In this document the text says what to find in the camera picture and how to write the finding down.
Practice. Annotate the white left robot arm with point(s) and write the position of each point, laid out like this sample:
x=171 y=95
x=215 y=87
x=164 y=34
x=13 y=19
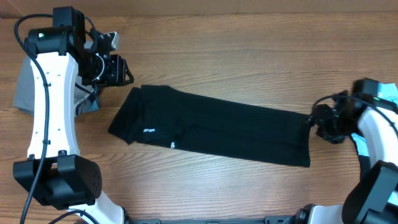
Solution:
x=54 y=172

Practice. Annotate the black polo shirt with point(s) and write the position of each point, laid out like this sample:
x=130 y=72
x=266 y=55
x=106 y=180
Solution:
x=163 y=116

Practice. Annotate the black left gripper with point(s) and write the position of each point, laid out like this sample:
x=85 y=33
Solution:
x=117 y=66

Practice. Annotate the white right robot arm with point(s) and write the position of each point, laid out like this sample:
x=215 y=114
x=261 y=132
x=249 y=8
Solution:
x=363 y=112

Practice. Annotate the grey folded shirt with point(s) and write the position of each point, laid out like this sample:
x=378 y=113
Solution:
x=24 y=94

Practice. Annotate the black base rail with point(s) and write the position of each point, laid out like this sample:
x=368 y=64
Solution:
x=280 y=219

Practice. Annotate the light blue shirt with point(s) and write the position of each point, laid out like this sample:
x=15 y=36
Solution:
x=387 y=92

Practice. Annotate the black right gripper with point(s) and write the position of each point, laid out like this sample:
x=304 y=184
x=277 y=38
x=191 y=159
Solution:
x=319 y=118

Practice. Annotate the dark garment under blue shirt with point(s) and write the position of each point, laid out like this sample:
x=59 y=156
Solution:
x=363 y=154

